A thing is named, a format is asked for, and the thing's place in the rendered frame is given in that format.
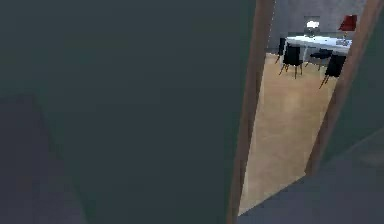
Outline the white dining table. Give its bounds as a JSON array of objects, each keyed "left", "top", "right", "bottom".
[{"left": 285, "top": 35, "right": 353, "bottom": 63}]

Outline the white shade table lamp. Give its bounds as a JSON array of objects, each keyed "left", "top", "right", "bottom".
[{"left": 305, "top": 20, "right": 321, "bottom": 37}]

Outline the black chair with wooden legs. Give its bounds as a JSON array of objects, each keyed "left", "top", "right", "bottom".
[
  {"left": 318, "top": 53, "right": 347, "bottom": 90},
  {"left": 304, "top": 48, "right": 334, "bottom": 71},
  {"left": 278, "top": 44, "right": 304, "bottom": 80},
  {"left": 274, "top": 37, "right": 288, "bottom": 65}
]

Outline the red shade table lamp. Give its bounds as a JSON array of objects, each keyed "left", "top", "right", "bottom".
[{"left": 338, "top": 14, "right": 358, "bottom": 40}]

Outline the brown wooden door frame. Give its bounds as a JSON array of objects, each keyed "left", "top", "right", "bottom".
[{"left": 225, "top": 0, "right": 384, "bottom": 224}]

